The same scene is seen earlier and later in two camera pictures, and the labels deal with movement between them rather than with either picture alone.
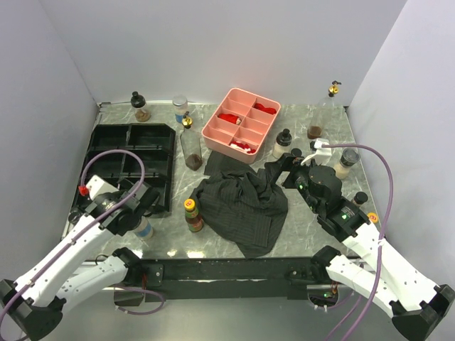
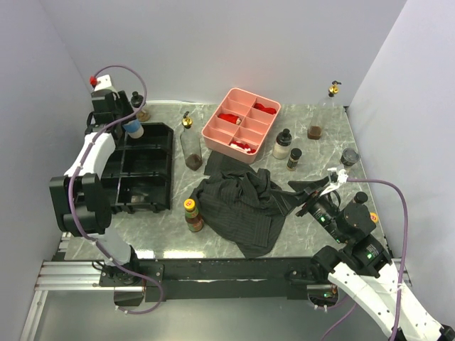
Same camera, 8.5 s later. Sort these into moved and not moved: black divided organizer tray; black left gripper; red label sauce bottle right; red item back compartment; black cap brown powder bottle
Moved: black left gripper
Not moved: red label sauce bottle right; black divided organizer tray; black cap brown powder bottle; red item back compartment
